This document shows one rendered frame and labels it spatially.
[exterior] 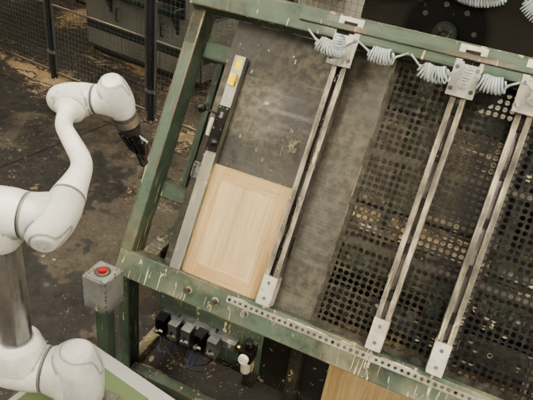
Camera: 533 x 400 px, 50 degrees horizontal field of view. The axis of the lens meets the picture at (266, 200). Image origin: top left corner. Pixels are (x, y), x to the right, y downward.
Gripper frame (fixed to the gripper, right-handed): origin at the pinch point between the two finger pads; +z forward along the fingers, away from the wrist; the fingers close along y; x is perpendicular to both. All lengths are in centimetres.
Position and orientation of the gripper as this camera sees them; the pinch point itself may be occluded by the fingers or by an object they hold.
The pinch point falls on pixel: (142, 159)
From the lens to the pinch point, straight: 225.7
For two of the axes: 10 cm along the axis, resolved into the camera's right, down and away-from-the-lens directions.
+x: -4.6, 7.5, -4.7
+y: -8.8, -3.4, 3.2
